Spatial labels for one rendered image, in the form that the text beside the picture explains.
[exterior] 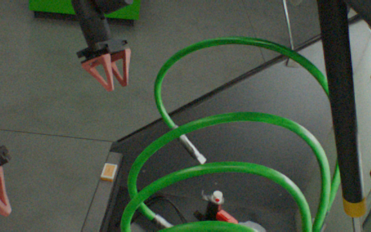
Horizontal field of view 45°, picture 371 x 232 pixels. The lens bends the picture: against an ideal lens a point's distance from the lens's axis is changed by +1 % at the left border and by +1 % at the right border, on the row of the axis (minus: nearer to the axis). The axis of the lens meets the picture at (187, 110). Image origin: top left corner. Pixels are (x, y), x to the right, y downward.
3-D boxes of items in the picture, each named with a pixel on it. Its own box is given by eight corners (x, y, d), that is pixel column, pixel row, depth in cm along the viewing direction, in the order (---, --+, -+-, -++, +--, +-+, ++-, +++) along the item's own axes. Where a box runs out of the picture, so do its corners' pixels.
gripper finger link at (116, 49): (142, 79, 99) (127, 39, 98) (122, 86, 93) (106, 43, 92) (120, 87, 103) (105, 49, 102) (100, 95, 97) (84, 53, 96)
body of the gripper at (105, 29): (129, 44, 99) (118, 12, 98) (100, 51, 90) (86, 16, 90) (109, 54, 102) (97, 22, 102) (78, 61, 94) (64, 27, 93)
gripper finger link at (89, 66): (136, 82, 97) (121, 40, 97) (116, 89, 91) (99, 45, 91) (114, 90, 101) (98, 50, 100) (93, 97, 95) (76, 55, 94)
